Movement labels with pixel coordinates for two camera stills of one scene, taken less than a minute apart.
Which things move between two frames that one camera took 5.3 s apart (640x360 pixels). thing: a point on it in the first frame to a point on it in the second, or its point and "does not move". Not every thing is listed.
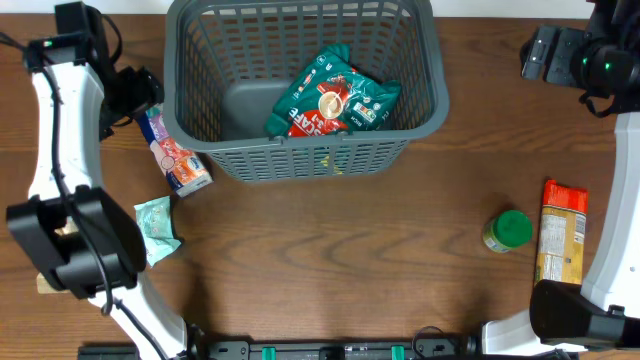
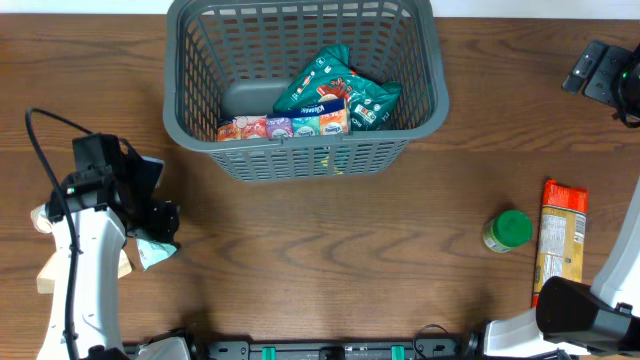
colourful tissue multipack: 180,165 to 324,120
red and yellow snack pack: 562,234 does not move
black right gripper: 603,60 to 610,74
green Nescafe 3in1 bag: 332,98 does not move
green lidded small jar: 510,229 does not move
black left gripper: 148,96 to 161,219
